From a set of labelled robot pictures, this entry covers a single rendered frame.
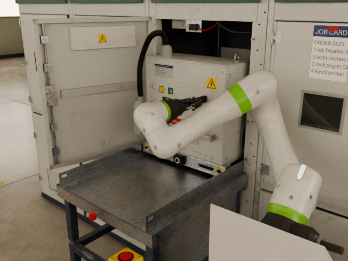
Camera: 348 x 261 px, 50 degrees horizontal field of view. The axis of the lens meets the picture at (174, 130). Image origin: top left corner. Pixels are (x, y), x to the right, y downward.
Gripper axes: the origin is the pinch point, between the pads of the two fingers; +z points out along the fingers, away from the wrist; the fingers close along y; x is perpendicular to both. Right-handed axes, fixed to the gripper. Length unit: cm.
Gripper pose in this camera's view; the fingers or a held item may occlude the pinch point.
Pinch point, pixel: (201, 100)
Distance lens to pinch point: 170.8
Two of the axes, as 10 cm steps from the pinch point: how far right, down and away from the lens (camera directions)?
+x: 0.0, -9.5, -3.2
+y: 7.6, 2.1, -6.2
